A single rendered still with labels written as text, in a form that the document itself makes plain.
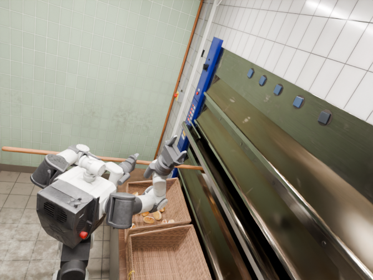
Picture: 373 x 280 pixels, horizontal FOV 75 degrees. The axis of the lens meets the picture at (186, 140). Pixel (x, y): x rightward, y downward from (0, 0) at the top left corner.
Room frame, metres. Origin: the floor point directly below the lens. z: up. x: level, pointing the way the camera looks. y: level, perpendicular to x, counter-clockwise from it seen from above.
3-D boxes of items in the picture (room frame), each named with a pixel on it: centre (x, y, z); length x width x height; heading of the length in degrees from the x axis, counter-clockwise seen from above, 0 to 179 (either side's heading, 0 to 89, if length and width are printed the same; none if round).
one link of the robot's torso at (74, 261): (0.86, 0.36, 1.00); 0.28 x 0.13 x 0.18; 25
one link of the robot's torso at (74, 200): (0.88, 0.40, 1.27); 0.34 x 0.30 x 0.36; 80
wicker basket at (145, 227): (1.67, 0.07, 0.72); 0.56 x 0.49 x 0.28; 22
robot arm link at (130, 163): (1.32, 0.31, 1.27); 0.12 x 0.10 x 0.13; 169
